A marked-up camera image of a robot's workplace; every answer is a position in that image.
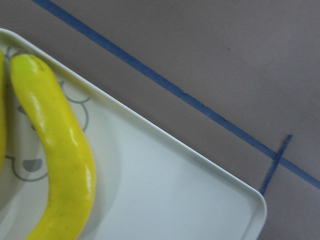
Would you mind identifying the yellow banana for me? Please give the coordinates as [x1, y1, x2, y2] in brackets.
[9, 53, 96, 240]
[0, 50, 7, 170]

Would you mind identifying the white rectangular bear tray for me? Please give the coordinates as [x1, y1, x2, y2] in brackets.
[0, 29, 267, 240]

